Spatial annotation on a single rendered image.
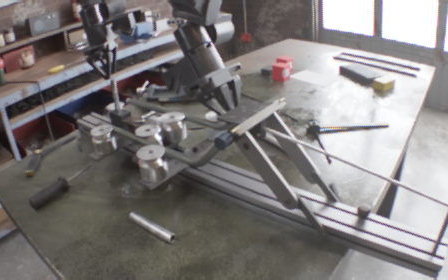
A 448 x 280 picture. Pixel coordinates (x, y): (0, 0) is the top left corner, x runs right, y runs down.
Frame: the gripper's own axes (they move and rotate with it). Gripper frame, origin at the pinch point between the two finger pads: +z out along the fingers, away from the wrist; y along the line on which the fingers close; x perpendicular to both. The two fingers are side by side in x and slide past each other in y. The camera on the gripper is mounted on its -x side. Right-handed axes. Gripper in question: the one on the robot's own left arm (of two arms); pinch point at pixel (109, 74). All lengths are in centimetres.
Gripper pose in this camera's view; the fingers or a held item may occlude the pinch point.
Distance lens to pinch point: 95.1
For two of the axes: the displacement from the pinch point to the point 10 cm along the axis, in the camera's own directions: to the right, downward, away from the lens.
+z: 2.4, 8.5, 4.6
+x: -9.7, 2.1, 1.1
